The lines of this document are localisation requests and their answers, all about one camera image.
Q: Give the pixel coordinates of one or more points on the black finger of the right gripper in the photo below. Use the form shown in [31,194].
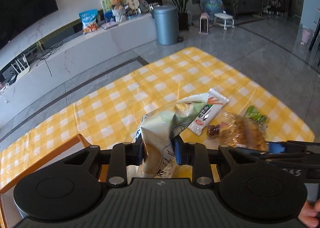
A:
[311,154]

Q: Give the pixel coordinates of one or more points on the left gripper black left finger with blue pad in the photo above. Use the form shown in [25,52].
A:
[76,184]

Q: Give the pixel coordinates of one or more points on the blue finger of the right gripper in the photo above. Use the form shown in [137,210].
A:
[293,147]

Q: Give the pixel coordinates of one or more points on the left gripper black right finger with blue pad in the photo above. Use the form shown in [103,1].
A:
[245,185]

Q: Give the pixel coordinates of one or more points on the clear nut snack bag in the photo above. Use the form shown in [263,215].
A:
[238,131]

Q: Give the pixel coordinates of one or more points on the green white snack bag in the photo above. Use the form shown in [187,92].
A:
[158,128]

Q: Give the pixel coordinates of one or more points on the person's hand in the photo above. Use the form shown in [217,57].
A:
[309,214]

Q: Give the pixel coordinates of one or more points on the green snack packet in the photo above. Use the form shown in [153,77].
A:
[253,114]

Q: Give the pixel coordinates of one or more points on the orange cardboard box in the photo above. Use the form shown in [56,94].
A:
[21,159]

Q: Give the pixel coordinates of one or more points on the white orange snack packet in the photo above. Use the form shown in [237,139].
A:
[214,104]

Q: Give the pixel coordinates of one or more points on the yellow checkered tablecloth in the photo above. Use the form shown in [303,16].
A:
[112,113]

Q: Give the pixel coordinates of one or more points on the white wifi router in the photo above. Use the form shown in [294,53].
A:
[21,66]

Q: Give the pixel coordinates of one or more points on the small white round stool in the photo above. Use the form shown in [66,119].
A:
[224,20]

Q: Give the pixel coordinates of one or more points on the white marble tv cabinet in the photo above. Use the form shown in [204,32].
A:
[72,58]

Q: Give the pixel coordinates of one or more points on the pink white space heater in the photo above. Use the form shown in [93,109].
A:
[204,23]

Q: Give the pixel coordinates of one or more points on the blue water jug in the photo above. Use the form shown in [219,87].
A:
[211,7]

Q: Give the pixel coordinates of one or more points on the blue round trash bin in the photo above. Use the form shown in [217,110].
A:
[166,22]

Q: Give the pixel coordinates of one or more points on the potted long leaf plant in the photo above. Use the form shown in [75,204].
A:
[181,3]

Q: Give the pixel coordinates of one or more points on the blue snack bag on cabinet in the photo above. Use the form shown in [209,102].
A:
[89,21]

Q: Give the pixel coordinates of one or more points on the black flat television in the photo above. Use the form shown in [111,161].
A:
[18,15]

